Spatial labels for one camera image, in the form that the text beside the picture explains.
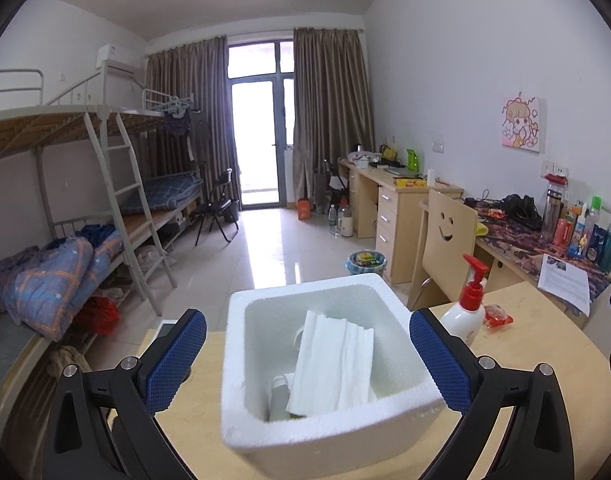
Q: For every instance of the red snack packet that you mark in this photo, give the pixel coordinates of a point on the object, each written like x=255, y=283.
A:
x=496, y=317

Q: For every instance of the white air conditioner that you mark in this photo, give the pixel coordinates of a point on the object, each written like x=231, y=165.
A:
x=119, y=55

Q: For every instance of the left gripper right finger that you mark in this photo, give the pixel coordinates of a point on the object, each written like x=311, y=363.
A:
x=451, y=364

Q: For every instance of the wooden smiley face chair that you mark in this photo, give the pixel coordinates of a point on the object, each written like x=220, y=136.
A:
x=447, y=235

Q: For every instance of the metal bunk bed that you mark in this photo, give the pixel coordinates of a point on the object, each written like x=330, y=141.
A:
x=116, y=192

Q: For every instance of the anime girl wall picture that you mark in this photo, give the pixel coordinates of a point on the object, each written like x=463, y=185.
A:
x=521, y=127

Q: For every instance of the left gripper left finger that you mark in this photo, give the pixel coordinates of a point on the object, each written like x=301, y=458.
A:
x=167, y=361

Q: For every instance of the white paper sheet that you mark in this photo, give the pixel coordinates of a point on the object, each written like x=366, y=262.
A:
x=565, y=281

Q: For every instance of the white tissue stack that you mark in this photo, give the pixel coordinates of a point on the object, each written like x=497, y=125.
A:
x=333, y=367

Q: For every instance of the white lotion pump bottle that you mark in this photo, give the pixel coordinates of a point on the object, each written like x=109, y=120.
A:
x=465, y=318

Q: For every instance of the brown curtain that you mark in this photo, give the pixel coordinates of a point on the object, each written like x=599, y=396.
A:
x=331, y=101

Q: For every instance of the white foam tube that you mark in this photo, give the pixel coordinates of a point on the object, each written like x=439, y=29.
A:
x=280, y=392

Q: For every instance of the wooden desk with drawers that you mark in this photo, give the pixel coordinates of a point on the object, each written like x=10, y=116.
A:
x=388, y=214

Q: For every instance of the white styrofoam box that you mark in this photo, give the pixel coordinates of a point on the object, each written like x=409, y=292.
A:
x=263, y=335

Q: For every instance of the black folding chair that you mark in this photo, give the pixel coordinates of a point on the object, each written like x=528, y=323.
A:
x=217, y=205

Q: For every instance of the blue plaid quilt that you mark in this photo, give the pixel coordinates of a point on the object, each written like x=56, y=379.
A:
x=45, y=287

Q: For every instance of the waste bin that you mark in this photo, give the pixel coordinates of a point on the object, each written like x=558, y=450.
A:
x=366, y=261

